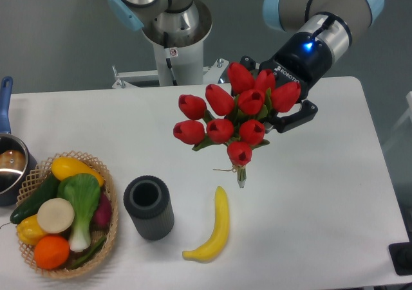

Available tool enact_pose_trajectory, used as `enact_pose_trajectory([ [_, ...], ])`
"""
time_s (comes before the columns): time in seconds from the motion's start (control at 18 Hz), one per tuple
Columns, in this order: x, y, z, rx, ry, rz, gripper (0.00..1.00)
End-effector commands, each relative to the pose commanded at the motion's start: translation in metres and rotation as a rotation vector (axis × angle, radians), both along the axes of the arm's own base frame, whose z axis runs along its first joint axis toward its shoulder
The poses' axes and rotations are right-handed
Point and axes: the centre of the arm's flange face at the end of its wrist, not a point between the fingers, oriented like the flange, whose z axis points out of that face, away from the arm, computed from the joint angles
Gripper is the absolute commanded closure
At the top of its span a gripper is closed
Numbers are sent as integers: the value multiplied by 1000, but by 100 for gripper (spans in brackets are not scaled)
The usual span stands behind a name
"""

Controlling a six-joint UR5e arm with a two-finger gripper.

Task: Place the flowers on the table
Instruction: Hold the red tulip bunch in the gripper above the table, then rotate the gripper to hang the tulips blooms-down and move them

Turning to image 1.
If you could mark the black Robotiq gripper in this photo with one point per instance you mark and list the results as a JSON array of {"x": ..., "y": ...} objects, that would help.
[{"x": 302, "y": 58}]

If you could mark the dark green cucumber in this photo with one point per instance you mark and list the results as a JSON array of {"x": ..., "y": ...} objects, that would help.
[{"x": 46, "y": 191}]

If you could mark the purple red radish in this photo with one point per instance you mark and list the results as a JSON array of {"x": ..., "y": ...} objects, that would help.
[{"x": 103, "y": 213}]

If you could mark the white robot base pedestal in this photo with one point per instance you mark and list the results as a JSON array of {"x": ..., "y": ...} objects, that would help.
[{"x": 177, "y": 40}]

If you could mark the black device at edge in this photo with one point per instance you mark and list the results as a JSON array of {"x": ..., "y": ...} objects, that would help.
[{"x": 401, "y": 257}]

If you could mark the yellow bell pepper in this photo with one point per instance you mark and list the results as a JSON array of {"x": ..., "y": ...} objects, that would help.
[{"x": 29, "y": 232}]

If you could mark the metal table clamp bracket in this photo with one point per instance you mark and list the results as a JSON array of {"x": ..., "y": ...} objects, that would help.
[{"x": 138, "y": 76}]

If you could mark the green bean pod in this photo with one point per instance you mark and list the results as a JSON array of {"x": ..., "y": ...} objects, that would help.
[{"x": 89, "y": 254}]

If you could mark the yellow squash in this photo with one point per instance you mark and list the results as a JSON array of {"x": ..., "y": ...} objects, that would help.
[{"x": 65, "y": 167}]

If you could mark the green bok choy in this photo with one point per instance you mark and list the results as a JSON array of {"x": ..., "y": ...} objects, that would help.
[{"x": 82, "y": 191}]

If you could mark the orange fruit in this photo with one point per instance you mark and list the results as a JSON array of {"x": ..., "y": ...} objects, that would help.
[{"x": 51, "y": 252}]

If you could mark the red tulip bouquet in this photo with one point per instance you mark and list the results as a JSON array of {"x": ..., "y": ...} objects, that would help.
[{"x": 235, "y": 119}]

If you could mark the yellow banana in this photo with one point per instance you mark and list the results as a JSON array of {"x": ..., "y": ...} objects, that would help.
[{"x": 211, "y": 248}]

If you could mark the dark grey ribbed vase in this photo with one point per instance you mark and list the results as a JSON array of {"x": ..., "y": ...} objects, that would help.
[{"x": 148, "y": 203}]

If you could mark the woven wicker basket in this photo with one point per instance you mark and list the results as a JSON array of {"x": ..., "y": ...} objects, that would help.
[{"x": 34, "y": 179}]

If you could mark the blue handled saucepan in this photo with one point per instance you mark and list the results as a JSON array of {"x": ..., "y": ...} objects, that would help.
[{"x": 16, "y": 159}]

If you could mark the beige round mushroom cap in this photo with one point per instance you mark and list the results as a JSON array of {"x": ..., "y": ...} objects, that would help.
[{"x": 55, "y": 215}]

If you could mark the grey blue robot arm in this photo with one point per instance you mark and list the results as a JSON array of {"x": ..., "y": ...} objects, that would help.
[{"x": 322, "y": 31}]

